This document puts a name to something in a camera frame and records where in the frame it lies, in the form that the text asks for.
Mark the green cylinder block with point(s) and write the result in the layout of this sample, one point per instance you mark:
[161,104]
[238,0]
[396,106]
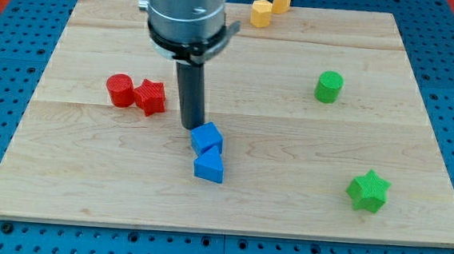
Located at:
[329,85]

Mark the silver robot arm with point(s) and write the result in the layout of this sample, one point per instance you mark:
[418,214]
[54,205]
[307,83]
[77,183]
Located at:
[189,31]

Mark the red star block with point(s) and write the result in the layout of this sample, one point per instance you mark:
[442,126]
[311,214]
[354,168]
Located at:
[150,96]

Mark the green star block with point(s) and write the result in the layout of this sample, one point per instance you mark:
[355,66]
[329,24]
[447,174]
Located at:
[368,192]

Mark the blue cube block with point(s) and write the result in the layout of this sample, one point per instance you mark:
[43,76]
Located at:
[205,137]

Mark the blue triangle block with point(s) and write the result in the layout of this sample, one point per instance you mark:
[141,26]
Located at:
[209,166]

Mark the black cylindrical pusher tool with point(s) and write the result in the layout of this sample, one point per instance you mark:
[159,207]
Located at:
[191,91]

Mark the wooden board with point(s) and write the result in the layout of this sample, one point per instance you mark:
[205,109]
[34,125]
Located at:
[288,158]

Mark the red cylinder block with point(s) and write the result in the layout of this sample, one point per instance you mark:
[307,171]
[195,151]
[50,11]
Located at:
[120,88]

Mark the yellow hexagon block front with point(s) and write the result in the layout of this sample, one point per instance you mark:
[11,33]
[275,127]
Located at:
[261,13]

